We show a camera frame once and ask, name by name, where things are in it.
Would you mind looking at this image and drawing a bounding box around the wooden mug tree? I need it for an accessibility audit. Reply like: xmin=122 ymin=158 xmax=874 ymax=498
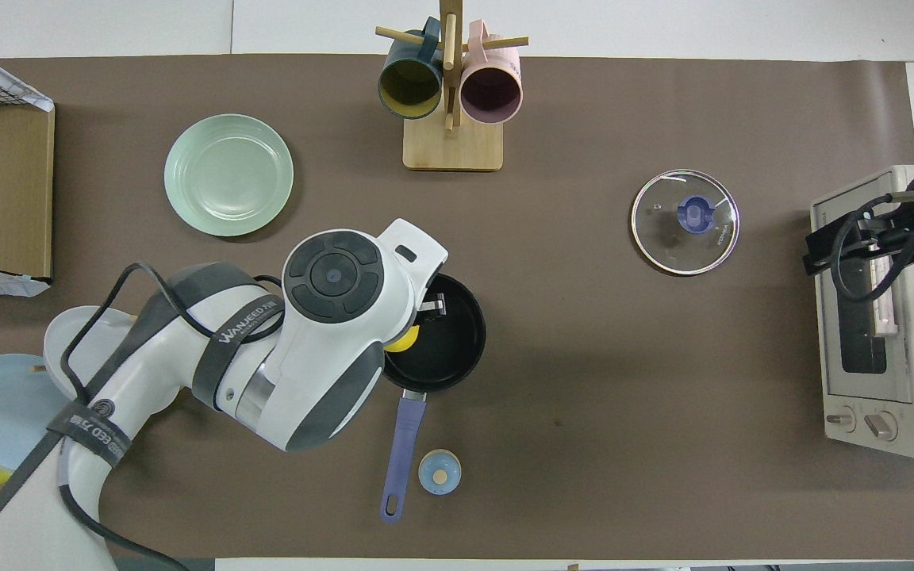
xmin=375 ymin=0 xmax=530 ymax=172

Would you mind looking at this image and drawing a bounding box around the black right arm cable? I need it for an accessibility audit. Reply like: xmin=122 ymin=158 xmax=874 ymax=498
xmin=828 ymin=176 xmax=914 ymax=303

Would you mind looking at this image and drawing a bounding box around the dark teal mug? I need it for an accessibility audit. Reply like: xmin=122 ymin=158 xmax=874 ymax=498
xmin=378 ymin=17 xmax=444 ymax=121

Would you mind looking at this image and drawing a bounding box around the mint green plate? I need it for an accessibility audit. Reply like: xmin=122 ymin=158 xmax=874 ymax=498
xmin=163 ymin=113 xmax=295 ymax=238

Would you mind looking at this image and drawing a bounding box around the yellow pepper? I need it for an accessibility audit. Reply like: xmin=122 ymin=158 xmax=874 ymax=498
xmin=383 ymin=324 xmax=421 ymax=353

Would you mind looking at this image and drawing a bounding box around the white plate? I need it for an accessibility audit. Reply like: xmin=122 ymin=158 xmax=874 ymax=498
xmin=43 ymin=305 xmax=144 ymax=401

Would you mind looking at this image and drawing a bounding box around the glass lid blue knob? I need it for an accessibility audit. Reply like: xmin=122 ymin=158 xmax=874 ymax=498
xmin=630 ymin=169 xmax=741 ymax=277

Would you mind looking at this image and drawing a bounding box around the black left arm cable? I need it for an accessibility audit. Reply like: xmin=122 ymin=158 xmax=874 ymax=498
xmin=0 ymin=262 xmax=287 ymax=571

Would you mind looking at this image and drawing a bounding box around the dark blue pot long handle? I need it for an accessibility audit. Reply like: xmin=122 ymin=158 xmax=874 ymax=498
xmin=378 ymin=274 xmax=487 ymax=524

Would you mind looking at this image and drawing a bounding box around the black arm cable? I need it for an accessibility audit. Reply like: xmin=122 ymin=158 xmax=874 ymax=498
xmin=828 ymin=176 xmax=914 ymax=303
xmin=0 ymin=262 xmax=287 ymax=571

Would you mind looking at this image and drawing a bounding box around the pink ribbed mug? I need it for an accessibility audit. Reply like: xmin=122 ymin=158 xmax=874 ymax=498
xmin=459 ymin=20 xmax=524 ymax=125

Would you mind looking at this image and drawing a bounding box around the brown table mat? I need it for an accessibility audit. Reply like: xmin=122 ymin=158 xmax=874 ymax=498
xmin=0 ymin=54 xmax=914 ymax=560

